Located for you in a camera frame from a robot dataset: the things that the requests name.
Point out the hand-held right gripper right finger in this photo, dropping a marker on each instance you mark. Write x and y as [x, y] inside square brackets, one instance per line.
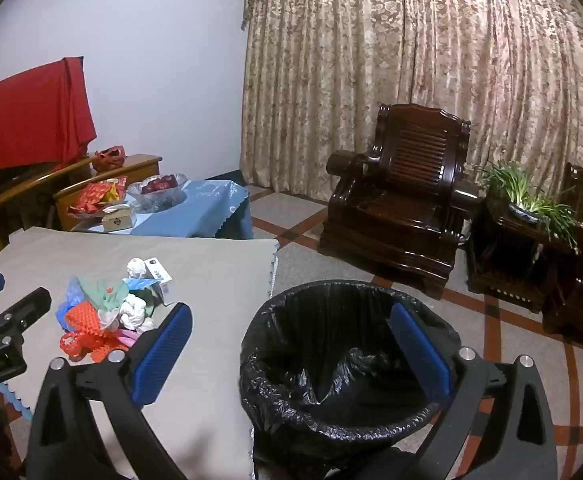
[421, 355]

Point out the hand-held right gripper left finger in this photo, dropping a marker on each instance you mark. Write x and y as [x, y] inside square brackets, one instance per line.
[164, 355]

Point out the pink plastic scrap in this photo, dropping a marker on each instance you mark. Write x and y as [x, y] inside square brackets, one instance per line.
[126, 337]

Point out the white tissue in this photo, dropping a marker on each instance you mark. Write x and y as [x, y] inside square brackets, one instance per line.
[136, 312]
[135, 267]

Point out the orange corrugated sheet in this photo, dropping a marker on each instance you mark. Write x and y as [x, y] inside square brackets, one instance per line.
[84, 322]

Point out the green and white plastic bottle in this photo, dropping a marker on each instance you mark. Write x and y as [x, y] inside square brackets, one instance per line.
[101, 292]

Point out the white and blue box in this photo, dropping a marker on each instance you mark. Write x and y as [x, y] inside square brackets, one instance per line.
[160, 272]

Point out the bin with black plastic bag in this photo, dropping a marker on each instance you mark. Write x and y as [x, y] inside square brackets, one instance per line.
[291, 410]

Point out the small red snack packet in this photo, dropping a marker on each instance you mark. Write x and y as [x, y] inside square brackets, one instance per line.
[81, 210]

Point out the dark wooden side table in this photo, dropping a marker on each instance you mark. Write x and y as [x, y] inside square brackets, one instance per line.
[511, 260]

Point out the red patterned snack packet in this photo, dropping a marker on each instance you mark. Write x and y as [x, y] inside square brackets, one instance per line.
[94, 192]

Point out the yellow snack packet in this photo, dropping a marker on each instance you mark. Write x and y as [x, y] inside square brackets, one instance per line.
[116, 190]

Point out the blue tablecloth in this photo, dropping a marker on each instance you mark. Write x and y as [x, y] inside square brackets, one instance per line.
[196, 210]

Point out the glass fruit bowl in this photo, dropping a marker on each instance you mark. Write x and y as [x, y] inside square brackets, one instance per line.
[166, 197]

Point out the red apple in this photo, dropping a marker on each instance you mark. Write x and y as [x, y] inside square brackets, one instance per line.
[165, 185]
[156, 180]
[149, 188]

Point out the red cloth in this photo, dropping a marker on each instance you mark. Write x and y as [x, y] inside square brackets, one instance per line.
[21, 125]

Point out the red plastic bag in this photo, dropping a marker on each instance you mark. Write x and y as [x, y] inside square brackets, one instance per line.
[109, 159]

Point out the potted green plant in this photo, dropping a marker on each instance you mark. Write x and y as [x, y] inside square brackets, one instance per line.
[516, 185]

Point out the beige patterned curtain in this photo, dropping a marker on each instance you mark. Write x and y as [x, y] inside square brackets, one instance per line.
[346, 60]

